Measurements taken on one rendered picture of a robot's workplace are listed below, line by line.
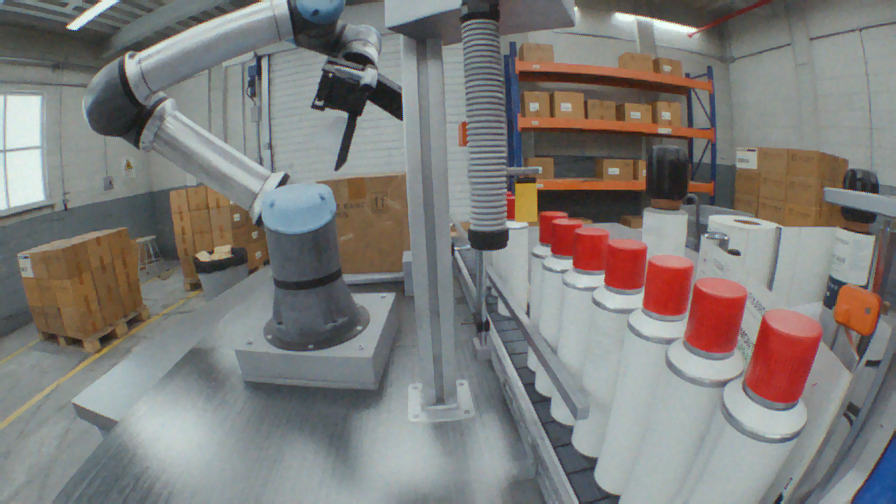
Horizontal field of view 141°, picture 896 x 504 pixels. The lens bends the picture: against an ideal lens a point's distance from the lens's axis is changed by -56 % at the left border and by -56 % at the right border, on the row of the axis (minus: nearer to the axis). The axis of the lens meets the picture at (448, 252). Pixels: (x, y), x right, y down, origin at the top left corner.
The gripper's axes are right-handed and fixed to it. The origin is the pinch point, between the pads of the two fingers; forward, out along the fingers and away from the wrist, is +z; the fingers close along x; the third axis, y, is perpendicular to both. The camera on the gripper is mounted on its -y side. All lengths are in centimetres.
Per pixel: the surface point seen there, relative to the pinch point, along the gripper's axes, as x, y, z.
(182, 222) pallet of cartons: -307, 141, -207
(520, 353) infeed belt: -10.6, -28.3, 23.1
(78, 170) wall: -352, 367, -286
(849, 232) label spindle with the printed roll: 36, -71, 23
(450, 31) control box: 18.3, -4.7, 3.4
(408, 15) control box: 18.7, 0.1, 5.3
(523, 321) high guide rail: -1.9, -22.3, 23.0
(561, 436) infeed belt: -0.5, -23.3, 37.1
